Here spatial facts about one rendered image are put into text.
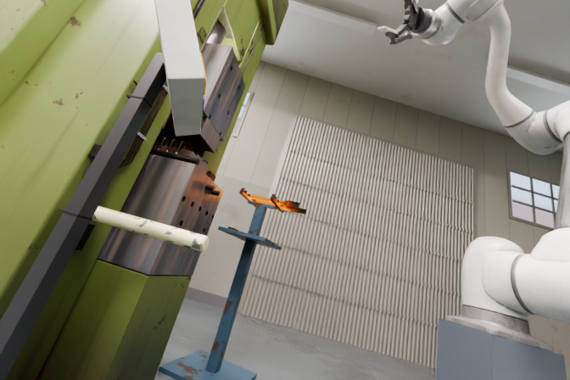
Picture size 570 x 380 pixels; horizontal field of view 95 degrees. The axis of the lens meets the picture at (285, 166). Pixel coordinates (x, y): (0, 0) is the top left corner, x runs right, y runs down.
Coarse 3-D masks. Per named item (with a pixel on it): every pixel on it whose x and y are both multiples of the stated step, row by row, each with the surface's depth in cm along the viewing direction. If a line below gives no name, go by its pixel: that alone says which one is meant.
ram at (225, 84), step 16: (208, 48) 133; (224, 48) 132; (208, 64) 129; (224, 64) 128; (208, 80) 125; (224, 80) 131; (240, 80) 150; (208, 96) 121; (224, 96) 135; (240, 96) 155; (208, 112) 123; (224, 112) 139; (224, 128) 143
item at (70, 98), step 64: (128, 0) 111; (192, 0) 116; (64, 64) 99; (128, 64) 96; (0, 128) 89; (64, 128) 87; (0, 192) 80; (64, 192) 78; (128, 192) 103; (0, 256) 72; (0, 320) 68; (64, 320) 87
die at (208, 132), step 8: (168, 120) 124; (208, 120) 124; (168, 128) 123; (208, 128) 126; (184, 136) 127; (192, 136) 124; (200, 136) 121; (208, 136) 127; (216, 136) 136; (200, 144) 132; (208, 144) 129; (216, 144) 138
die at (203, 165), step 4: (156, 144) 119; (156, 148) 118; (160, 148) 118; (164, 148) 118; (172, 148) 118; (176, 148) 117; (180, 148) 117; (172, 152) 117; (180, 152) 117; (184, 152) 116; (188, 152) 116; (192, 152) 116; (192, 156) 117; (196, 156) 120; (200, 156) 126; (200, 160) 125; (200, 164) 126; (204, 164) 130; (200, 168) 126; (204, 168) 131; (208, 168) 134; (204, 172) 132
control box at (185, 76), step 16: (160, 0) 61; (176, 0) 63; (160, 16) 60; (176, 16) 62; (192, 16) 63; (160, 32) 59; (176, 32) 60; (192, 32) 62; (176, 48) 59; (192, 48) 61; (176, 64) 58; (192, 64) 60; (176, 80) 58; (192, 80) 59; (176, 96) 64; (192, 96) 66; (176, 112) 72; (192, 112) 74; (176, 128) 82; (192, 128) 84
